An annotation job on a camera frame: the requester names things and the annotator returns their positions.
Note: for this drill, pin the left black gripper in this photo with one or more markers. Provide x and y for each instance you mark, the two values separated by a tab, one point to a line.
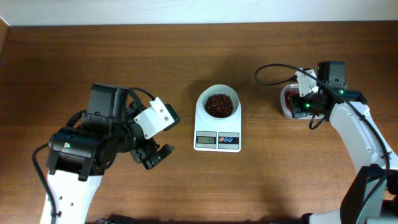
141	155

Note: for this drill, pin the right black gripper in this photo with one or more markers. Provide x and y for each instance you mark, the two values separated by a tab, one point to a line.
296	106

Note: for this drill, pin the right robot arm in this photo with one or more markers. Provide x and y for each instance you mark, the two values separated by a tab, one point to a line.
323	95

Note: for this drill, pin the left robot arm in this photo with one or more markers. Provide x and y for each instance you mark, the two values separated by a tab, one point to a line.
73	162

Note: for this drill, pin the white digital kitchen scale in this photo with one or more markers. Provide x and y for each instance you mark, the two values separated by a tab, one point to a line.
217	134

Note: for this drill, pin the clear plastic container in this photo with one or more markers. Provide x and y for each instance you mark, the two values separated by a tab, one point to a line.
286	112

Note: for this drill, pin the red adzuki beans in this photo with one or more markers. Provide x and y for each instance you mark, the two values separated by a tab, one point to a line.
288	95

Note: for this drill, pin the red beans in bowl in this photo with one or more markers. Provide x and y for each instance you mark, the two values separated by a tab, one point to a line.
219	105

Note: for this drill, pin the white round bowl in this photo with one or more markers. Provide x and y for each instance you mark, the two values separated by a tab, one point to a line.
216	90

